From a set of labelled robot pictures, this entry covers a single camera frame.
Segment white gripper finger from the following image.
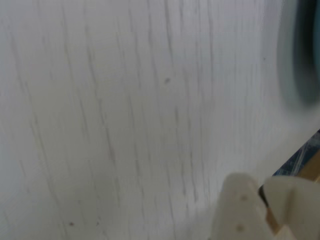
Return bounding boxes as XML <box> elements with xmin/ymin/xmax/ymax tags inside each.
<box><xmin>259</xmin><ymin>175</ymin><xmax>320</xmax><ymax>240</ymax></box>
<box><xmin>211</xmin><ymin>171</ymin><xmax>275</xmax><ymax>240</ymax></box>

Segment round blue dish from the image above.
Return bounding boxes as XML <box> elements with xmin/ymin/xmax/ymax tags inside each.
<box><xmin>276</xmin><ymin>0</ymin><xmax>320</xmax><ymax>109</ymax></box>

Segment tan wooden furniture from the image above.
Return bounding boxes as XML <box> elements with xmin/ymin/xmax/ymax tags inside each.
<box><xmin>298</xmin><ymin>149</ymin><xmax>320</xmax><ymax>182</ymax></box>

